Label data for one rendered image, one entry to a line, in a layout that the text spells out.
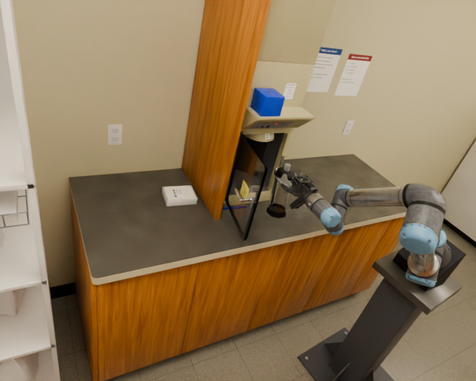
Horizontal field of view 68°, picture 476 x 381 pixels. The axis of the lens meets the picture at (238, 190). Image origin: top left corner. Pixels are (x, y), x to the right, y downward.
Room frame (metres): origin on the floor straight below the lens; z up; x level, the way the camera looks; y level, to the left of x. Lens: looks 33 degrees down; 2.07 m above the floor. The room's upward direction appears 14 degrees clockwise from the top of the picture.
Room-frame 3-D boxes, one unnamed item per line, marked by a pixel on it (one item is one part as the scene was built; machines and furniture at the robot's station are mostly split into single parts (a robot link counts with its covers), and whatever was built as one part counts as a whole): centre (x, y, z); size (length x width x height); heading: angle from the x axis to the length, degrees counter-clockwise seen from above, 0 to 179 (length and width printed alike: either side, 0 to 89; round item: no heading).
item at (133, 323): (1.76, -0.17, 0.45); 2.05 x 0.67 x 0.90; 125
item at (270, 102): (1.51, -0.03, 1.56); 0.10 x 0.10 x 0.09; 35
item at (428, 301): (1.39, -0.98, 0.92); 0.32 x 0.32 x 0.04; 43
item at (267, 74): (1.71, 0.01, 1.33); 0.32 x 0.25 x 0.77; 125
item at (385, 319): (1.39, -0.98, 0.45); 0.48 x 0.48 x 0.90; 43
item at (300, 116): (1.56, -0.10, 1.46); 0.32 x 0.11 x 0.10; 125
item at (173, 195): (1.50, 0.29, 0.96); 0.16 x 0.12 x 0.04; 120
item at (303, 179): (1.36, -0.28, 1.26); 0.12 x 0.08 x 0.09; 35
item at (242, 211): (1.37, -0.02, 1.19); 0.30 x 0.01 x 0.40; 26
